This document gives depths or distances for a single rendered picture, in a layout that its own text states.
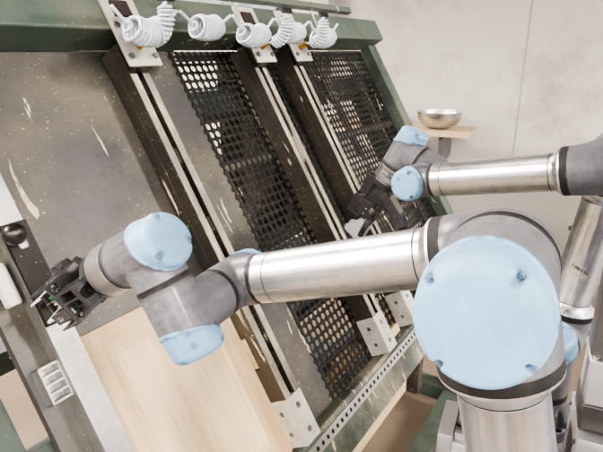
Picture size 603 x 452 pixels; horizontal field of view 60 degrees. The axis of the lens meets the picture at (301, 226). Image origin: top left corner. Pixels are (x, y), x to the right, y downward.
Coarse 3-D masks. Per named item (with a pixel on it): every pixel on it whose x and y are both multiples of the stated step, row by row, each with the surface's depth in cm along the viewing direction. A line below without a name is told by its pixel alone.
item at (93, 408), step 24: (0, 192) 96; (0, 216) 95; (0, 240) 94; (24, 288) 94; (48, 336) 94; (72, 336) 97; (72, 360) 95; (72, 384) 94; (96, 384) 97; (96, 408) 96; (96, 432) 94; (120, 432) 97
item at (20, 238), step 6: (12, 222) 85; (6, 228) 84; (12, 228) 84; (18, 228) 84; (24, 228) 86; (6, 234) 84; (12, 234) 84; (18, 234) 84; (24, 234) 85; (6, 240) 84; (12, 240) 84; (18, 240) 84; (24, 240) 94; (18, 246) 94; (24, 246) 94; (30, 246) 95
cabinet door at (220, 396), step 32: (128, 320) 109; (96, 352) 101; (128, 352) 107; (160, 352) 112; (224, 352) 124; (128, 384) 104; (160, 384) 109; (192, 384) 115; (224, 384) 122; (256, 384) 128; (128, 416) 102; (160, 416) 107; (192, 416) 112; (224, 416) 118; (256, 416) 125; (160, 448) 104; (192, 448) 110; (224, 448) 116; (256, 448) 122; (288, 448) 129
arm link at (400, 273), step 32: (448, 224) 59; (544, 224) 53; (256, 256) 75; (288, 256) 71; (320, 256) 68; (352, 256) 65; (384, 256) 63; (416, 256) 61; (256, 288) 73; (288, 288) 70; (320, 288) 68; (352, 288) 66; (384, 288) 65; (416, 288) 63
